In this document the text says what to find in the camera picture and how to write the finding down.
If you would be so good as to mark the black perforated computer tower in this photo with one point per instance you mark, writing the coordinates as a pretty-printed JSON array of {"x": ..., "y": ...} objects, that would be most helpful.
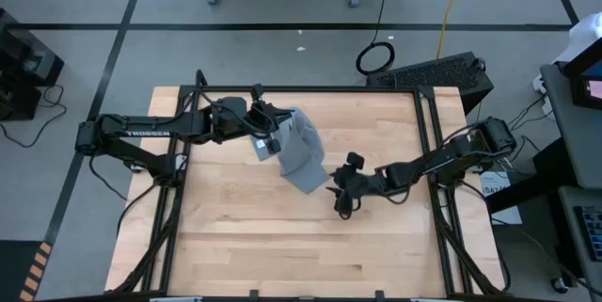
[{"x": 423, "y": 76}]

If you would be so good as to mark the white printed sheet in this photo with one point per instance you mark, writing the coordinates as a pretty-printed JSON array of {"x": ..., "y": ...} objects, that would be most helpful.
[{"x": 505, "y": 208}]

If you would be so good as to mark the silver aluminium bracket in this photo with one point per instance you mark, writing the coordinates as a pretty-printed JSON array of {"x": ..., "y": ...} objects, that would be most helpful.
[{"x": 176, "y": 299}]

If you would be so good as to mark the black caster wheel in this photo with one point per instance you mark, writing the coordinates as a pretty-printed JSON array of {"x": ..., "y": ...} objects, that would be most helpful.
[{"x": 559, "y": 284}]

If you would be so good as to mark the black desk foot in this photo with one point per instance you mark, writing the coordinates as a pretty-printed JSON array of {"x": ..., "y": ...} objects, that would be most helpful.
[{"x": 527, "y": 194}]

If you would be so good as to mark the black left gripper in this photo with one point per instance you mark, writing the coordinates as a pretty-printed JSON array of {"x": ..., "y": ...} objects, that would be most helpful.
[{"x": 256, "y": 123}]

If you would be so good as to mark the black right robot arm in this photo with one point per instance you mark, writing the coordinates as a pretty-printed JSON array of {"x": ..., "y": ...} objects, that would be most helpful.
[{"x": 447, "y": 156}]

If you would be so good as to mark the black framed monitor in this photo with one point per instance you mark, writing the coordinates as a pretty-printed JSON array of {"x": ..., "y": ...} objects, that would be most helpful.
[{"x": 588, "y": 81}]

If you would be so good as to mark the black orange hazard mat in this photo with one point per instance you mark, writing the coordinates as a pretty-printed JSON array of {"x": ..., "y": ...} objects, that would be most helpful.
[{"x": 19, "y": 269}]

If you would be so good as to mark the black curved loop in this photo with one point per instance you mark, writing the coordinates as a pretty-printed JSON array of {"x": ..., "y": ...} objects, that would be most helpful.
[{"x": 480, "y": 59}]

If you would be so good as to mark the black equipment stack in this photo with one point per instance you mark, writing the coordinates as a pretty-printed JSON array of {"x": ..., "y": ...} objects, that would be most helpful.
[{"x": 23, "y": 57}]

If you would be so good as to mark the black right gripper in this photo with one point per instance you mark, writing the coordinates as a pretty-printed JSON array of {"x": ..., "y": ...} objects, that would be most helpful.
[{"x": 359, "y": 184}]

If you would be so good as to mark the black metal table frame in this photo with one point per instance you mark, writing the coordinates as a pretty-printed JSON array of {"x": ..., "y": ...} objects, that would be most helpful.
[{"x": 301, "y": 89}]

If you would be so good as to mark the grey towel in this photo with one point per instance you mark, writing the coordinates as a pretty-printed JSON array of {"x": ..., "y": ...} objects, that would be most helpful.
[{"x": 301, "y": 151}]

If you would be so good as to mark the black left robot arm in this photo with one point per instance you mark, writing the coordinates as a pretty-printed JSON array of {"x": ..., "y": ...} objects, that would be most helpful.
[{"x": 141, "y": 128}]

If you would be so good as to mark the dark keyboard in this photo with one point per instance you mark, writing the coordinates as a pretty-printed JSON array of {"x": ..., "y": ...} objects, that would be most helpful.
[{"x": 592, "y": 231}]

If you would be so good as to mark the white power strip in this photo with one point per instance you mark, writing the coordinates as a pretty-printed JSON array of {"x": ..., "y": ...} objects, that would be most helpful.
[{"x": 538, "y": 83}]

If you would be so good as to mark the grey desk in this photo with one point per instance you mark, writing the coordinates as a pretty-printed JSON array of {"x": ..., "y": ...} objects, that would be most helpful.
[
  {"x": 566, "y": 208},
  {"x": 578, "y": 142}
]

